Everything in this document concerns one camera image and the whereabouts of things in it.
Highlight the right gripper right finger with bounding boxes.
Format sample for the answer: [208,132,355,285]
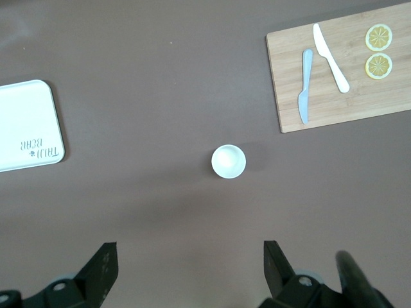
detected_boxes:
[259,240,346,308]

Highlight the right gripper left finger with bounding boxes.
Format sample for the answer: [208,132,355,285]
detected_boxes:
[22,242,119,308]

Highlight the white cup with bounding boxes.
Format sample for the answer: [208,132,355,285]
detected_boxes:
[211,144,247,180]

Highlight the cream bear print tray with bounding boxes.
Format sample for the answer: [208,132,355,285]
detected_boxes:
[0,79,66,173]

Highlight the grey plastic knife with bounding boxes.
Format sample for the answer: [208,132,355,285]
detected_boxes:
[297,48,314,125]

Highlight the bamboo cutting board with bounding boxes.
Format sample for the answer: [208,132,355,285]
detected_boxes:
[265,1,411,134]

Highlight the lemon slice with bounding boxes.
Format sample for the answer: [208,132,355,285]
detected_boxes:
[365,53,394,81]
[365,23,394,52]

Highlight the white plastic knife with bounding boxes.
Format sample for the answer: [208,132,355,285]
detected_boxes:
[313,22,351,94]

